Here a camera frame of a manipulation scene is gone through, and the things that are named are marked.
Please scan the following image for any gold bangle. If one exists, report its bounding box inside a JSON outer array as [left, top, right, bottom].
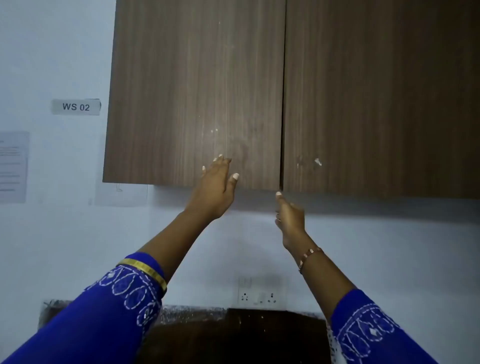
[[116, 257, 169, 294]]

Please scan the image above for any grey wall label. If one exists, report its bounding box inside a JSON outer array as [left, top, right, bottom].
[[50, 98, 102, 116]]

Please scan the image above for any person's right forearm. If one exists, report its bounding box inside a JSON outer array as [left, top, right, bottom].
[[285, 239, 356, 323]]

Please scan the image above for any white wall socket plate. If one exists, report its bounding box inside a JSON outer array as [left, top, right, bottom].
[[237, 276, 287, 309]]

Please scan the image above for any person's right hand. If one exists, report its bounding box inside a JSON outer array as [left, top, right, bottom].
[[274, 191, 314, 251]]

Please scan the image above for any person's left forearm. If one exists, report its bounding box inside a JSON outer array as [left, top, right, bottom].
[[137, 209, 217, 285]]

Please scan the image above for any printed paper sheet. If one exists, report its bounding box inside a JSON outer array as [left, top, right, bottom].
[[0, 130, 31, 205]]

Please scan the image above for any person's left hand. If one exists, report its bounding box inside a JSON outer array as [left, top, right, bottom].
[[186, 154, 240, 222]]

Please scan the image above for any brown wooden cabinet door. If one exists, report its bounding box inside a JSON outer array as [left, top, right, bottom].
[[282, 0, 480, 200], [102, 0, 287, 191]]

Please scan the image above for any red beaded bracelet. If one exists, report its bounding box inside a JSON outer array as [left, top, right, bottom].
[[298, 246, 324, 275]]

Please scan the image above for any brown wooden cabinet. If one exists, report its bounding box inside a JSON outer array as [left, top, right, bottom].
[[102, 0, 480, 200]]

